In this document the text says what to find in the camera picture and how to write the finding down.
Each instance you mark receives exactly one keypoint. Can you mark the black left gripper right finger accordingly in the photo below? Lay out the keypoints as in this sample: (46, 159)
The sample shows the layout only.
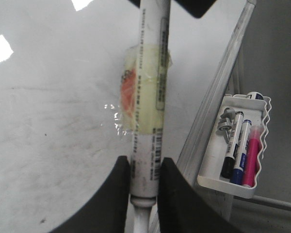
(181, 209)

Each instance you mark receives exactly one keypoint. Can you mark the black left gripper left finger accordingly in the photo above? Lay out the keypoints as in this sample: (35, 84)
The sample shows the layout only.
(106, 210)

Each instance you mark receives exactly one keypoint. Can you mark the white black dry-erase marker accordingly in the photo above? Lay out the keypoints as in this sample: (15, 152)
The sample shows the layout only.
(147, 148)

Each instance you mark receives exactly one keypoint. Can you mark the white whiteboard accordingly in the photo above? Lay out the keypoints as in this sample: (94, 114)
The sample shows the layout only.
(60, 69)

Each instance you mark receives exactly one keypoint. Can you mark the white marker tray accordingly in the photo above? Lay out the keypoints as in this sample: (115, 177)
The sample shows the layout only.
(209, 175)

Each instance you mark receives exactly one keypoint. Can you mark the black capped marker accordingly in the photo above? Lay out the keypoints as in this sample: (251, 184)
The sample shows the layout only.
(229, 160)

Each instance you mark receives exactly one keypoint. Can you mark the blue capped marker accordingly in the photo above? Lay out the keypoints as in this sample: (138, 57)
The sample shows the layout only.
(238, 170)

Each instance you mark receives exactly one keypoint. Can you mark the grey plastic clip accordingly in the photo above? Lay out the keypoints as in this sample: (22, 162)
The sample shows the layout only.
(226, 121)

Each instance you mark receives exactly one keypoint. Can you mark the pink highlighter marker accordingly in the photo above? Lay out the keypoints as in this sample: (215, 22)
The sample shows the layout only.
(252, 156)

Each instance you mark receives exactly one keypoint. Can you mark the red magnet under tape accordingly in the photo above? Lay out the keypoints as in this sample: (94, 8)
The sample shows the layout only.
(128, 94)

